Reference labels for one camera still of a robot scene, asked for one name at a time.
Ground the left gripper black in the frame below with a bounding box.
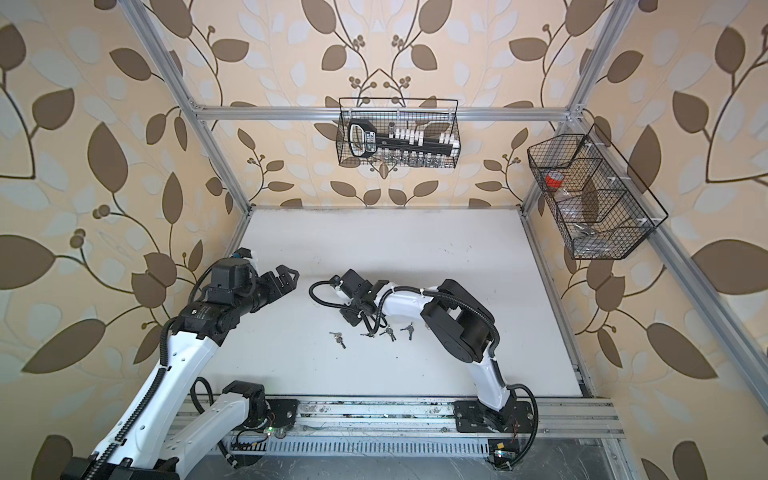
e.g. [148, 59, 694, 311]
[232, 264, 298, 319]

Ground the black padlock key bunch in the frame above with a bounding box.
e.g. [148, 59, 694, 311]
[383, 326, 396, 342]

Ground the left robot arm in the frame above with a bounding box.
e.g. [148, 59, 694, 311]
[60, 249, 299, 479]

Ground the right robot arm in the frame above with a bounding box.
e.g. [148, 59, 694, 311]
[308, 269, 539, 434]

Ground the black tool rack with sockets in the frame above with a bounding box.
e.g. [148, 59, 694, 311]
[346, 119, 461, 158]

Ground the red cap in basket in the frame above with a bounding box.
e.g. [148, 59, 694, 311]
[544, 170, 565, 191]

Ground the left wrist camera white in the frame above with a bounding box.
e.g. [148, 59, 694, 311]
[231, 247, 253, 260]

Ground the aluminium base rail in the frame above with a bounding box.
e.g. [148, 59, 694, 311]
[167, 394, 625, 458]

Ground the back wire basket black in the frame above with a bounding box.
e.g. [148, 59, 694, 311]
[336, 96, 462, 169]

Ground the side wire basket black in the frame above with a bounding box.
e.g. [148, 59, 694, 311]
[527, 125, 668, 260]

